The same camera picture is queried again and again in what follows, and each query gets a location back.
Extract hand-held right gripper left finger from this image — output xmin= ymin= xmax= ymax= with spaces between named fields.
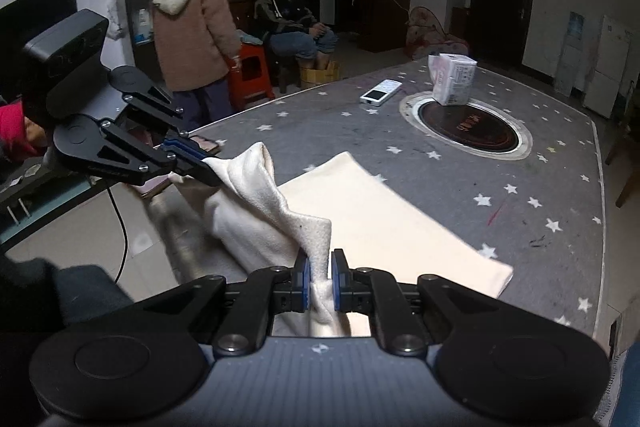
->
xmin=134 ymin=254 xmax=312 ymax=356

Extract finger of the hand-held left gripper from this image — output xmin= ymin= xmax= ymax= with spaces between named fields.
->
xmin=120 ymin=79 xmax=222 ymax=156
xmin=94 ymin=119 xmax=222 ymax=188

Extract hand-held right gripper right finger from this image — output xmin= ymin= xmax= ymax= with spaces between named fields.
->
xmin=330 ymin=248 xmax=485 ymax=356

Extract cream cloth garment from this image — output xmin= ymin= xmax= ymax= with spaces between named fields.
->
xmin=149 ymin=142 xmax=515 ymax=339

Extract person's left forearm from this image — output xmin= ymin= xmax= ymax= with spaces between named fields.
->
xmin=0 ymin=101 xmax=42 ymax=162

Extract person's left hand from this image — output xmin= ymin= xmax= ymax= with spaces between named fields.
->
xmin=24 ymin=117 xmax=50 ymax=158

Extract black television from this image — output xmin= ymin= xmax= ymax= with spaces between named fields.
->
xmin=0 ymin=0 xmax=77 ymax=75

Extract red plastic stool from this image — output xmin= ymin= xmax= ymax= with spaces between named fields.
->
xmin=226 ymin=43 xmax=276 ymax=111

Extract grey television cabinet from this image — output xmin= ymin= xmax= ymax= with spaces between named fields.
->
xmin=0 ymin=164 xmax=108 ymax=253

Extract star-printed grey tablecloth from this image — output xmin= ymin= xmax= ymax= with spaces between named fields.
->
xmin=189 ymin=57 xmax=608 ymax=344

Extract yellow cardboard box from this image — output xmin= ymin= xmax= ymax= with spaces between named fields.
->
xmin=299 ymin=60 xmax=341 ymax=90

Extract person's dark clothing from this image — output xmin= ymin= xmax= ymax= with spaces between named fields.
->
xmin=0 ymin=254 xmax=137 ymax=338

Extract white remote control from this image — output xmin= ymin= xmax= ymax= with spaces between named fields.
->
xmin=359 ymin=79 xmax=403 ymax=107

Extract round black induction cooker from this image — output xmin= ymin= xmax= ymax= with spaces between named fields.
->
xmin=400 ymin=90 xmax=534 ymax=160

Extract white tissue pack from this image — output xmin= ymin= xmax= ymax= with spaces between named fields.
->
xmin=427 ymin=53 xmax=479 ymax=106

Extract pink floral bundle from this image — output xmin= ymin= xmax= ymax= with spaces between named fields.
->
xmin=404 ymin=6 xmax=469 ymax=61

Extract dark wooden door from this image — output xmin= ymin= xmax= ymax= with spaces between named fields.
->
xmin=470 ymin=0 xmax=537 ymax=68

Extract water dispenser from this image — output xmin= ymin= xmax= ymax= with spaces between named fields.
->
xmin=554 ymin=11 xmax=587 ymax=96

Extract white refrigerator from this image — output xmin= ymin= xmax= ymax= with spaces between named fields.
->
xmin=584 ymin=14 xmax=634 ymax=119

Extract black cable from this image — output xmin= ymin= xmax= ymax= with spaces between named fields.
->
xmin=106 ymin=184 xmax=129 ymax=284

